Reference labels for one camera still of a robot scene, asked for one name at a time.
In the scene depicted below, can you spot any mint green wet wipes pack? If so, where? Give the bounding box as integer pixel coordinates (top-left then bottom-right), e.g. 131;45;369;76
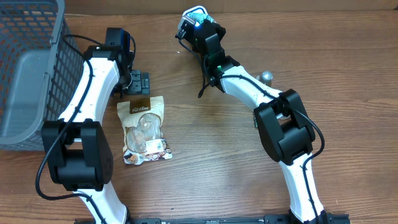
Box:
189;12;215;26

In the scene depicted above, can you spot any brown snack packet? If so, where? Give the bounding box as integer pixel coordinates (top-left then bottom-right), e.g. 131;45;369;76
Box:
117;96;172;166

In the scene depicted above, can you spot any yellow oil bottle silver cap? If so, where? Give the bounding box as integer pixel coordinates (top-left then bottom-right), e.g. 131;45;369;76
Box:
256;71;274;87

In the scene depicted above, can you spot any teal Kleenex tissue pack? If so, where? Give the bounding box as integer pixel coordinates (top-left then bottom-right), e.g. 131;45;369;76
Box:
253;113;258;129

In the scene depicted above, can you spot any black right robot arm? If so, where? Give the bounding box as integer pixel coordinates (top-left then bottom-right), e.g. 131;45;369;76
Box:
182;19;327;223

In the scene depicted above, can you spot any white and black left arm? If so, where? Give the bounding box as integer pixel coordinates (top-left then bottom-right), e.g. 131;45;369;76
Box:
35;45;135;223

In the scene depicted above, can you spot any white barcode scanner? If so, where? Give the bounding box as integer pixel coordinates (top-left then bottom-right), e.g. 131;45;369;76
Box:
183;6;208;17

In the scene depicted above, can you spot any dark grey plastic basket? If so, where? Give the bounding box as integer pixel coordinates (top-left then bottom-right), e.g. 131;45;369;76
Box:
1;0;83;151

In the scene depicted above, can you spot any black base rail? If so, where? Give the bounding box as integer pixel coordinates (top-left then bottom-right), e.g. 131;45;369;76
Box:
74;213;351;224

